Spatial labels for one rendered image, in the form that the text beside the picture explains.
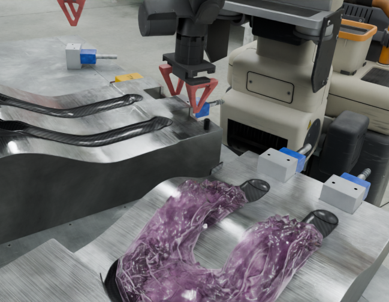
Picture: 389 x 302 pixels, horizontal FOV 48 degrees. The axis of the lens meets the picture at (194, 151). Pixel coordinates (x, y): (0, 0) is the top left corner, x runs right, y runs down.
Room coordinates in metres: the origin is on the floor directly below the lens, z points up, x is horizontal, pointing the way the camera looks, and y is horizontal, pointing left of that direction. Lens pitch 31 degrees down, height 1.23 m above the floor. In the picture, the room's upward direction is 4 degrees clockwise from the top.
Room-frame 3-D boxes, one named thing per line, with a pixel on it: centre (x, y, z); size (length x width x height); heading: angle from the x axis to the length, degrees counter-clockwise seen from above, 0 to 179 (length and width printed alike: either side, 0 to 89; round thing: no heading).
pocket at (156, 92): (0.78, 0.07, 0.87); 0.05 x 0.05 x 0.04; 35
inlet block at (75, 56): (1.14, 0.29, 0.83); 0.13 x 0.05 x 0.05; 99
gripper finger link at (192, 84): (0.82, 0.01, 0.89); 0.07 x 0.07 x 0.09; 37
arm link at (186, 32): (0.84, 0.03, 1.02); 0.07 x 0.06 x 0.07; 114
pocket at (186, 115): (0.69, 0.01, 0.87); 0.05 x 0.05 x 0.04; 35
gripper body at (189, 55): (0.84, 0.02, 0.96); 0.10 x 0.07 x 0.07; 37
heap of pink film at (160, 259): (0.38, -0.04, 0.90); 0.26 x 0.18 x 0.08; 143
